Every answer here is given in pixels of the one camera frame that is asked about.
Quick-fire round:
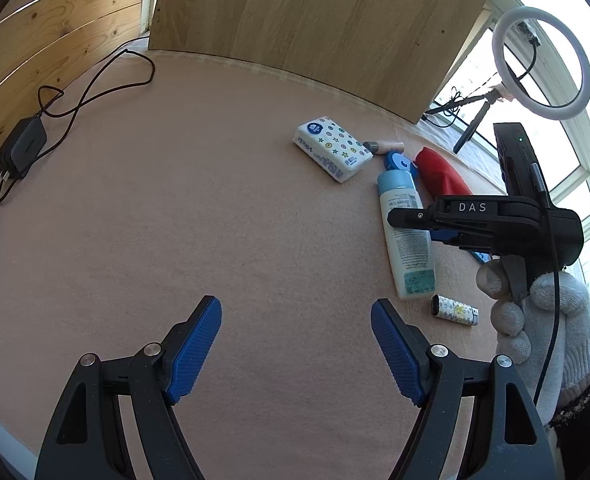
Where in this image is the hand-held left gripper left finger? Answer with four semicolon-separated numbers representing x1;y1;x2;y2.
35;295;223;480

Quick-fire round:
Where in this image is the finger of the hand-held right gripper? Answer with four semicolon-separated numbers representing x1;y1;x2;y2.
387;195;543;233
431;229;502;254

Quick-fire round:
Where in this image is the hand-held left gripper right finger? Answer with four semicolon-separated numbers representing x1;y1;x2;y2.
370;298;558;480

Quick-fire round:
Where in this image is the large white lotion bottle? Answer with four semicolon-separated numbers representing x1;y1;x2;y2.
377;169;437;301

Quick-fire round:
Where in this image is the red cloth pouch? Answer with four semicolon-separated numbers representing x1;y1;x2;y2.
414;146;474;198

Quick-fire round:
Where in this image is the blue round case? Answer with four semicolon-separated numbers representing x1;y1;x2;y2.
383;151;420;178

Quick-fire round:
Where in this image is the small patterned white tube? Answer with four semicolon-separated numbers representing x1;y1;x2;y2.
431;295;479;327

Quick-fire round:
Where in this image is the small pink bottle grey cap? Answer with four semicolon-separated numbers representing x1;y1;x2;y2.
362;140;406;156

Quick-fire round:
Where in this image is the star-patterned tissue pack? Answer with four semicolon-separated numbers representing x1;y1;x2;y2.
293;116;374;184

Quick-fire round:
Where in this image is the person's right hand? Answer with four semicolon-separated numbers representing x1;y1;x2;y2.
476;258;590;411

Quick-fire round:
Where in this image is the black tripod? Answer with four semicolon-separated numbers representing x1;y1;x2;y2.
422;82;513;155

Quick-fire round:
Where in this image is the light wooden board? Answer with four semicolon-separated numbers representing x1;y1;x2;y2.
147;0;496;125

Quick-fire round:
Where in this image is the black power adapter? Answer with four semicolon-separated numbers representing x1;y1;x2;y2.
0;115;48;181

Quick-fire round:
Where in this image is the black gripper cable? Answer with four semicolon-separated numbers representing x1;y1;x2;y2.
530;162;563;406

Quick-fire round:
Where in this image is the black ring light cable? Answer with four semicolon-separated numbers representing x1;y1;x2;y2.
425;85;478;128

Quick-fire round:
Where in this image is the black power cable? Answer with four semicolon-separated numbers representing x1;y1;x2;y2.
0;49;157;273

